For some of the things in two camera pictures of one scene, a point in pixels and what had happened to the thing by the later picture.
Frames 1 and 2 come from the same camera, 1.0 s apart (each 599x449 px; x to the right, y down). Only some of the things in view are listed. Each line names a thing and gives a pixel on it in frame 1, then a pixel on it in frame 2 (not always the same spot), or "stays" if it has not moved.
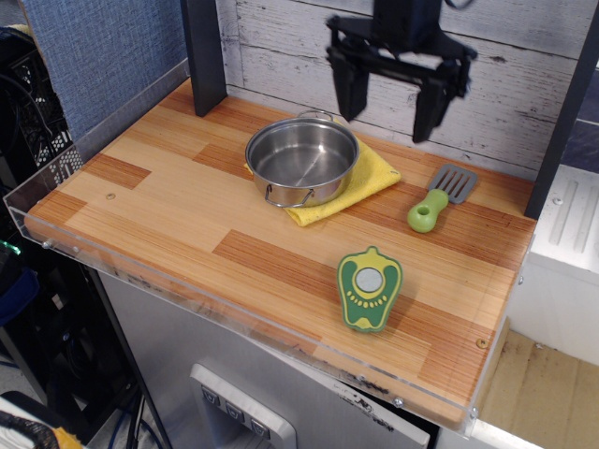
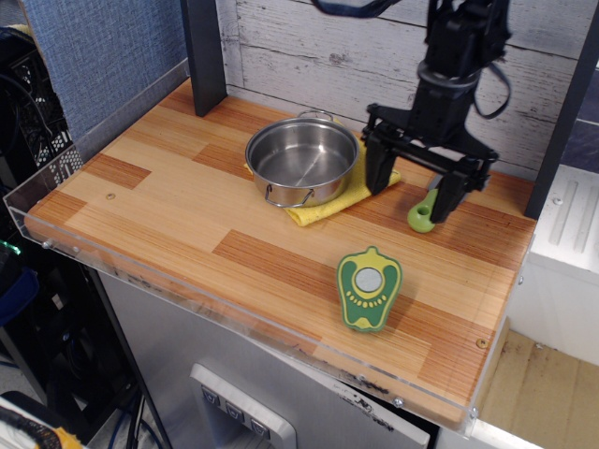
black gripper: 404,38 → 434,131
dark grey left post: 205,53 stays
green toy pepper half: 370,283 stays
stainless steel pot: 303,161 stays
